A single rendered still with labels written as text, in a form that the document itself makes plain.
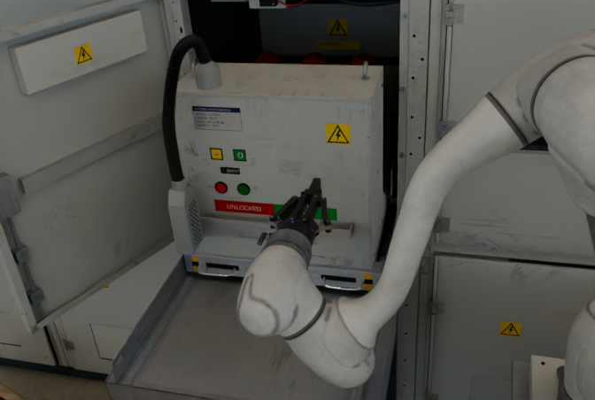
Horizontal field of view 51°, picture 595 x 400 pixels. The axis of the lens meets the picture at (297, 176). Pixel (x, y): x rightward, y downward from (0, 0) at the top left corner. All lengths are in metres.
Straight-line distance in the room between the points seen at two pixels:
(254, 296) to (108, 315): 1.49
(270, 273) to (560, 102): 0.52
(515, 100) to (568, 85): 0.12
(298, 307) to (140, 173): 0.89
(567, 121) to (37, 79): 1.14
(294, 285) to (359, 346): 0.16
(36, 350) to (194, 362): 1.37
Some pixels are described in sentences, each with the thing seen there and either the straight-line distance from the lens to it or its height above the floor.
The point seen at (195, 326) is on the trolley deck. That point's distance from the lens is 1.62.
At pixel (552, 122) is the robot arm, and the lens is 0.86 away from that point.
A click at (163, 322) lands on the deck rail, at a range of 1.65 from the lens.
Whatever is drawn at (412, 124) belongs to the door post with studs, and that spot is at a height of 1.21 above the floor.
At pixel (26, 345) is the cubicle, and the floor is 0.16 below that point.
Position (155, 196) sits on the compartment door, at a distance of 1.88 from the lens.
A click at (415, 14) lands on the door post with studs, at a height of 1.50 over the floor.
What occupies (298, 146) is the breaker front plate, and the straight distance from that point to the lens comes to 1.46.
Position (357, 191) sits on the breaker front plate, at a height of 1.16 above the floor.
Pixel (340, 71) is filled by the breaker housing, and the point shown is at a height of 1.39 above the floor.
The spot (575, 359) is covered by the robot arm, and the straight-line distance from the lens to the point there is 1.38.
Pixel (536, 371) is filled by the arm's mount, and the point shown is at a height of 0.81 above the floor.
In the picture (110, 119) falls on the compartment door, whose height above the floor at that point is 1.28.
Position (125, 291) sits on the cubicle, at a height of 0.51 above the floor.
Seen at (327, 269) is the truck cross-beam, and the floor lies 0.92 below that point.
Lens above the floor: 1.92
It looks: 29 degrees down
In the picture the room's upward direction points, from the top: 4 degrees counter-clockwise
